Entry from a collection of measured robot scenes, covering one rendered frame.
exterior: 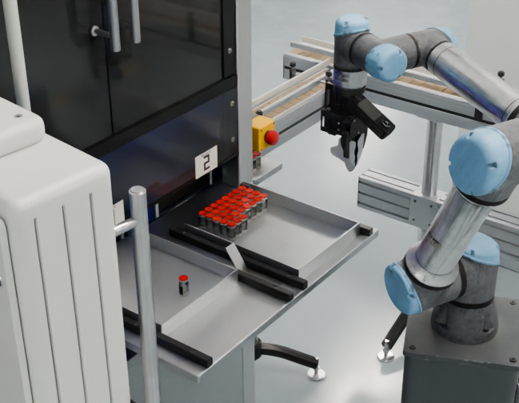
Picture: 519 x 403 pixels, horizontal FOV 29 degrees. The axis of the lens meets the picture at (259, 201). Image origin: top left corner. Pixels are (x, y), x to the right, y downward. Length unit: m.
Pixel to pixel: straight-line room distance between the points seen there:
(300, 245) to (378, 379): 1.09
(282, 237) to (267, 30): 3.96
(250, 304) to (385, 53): 0.62
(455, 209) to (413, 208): 1.43
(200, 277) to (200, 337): 0.22
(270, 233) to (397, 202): 1.00
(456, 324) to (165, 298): 0.65
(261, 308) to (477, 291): 0.47
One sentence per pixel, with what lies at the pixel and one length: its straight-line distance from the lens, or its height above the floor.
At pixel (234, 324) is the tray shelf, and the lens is 2.17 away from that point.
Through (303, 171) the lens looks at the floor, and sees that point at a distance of 4.63.
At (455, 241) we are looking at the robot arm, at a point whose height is 1.13.
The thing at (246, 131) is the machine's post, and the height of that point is 1.04.
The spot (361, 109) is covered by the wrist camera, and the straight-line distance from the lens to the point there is 2.22.
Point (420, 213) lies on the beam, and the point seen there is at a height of 0.49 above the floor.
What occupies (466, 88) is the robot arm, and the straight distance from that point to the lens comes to 2.06.
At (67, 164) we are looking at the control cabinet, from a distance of 1.37.
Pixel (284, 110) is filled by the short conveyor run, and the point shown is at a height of 0.93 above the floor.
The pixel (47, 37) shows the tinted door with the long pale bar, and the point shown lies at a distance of 2.03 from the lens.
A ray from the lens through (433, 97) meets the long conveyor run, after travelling 3.15.
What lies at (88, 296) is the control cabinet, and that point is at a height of 1.36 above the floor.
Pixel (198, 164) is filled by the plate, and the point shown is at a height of 1.03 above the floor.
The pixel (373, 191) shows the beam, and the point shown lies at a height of 0.51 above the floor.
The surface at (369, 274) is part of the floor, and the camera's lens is 3.91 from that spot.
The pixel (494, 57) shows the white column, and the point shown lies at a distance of 3.72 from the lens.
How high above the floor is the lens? 2.17
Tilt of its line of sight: 30 degrees down
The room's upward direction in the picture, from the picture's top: straight up
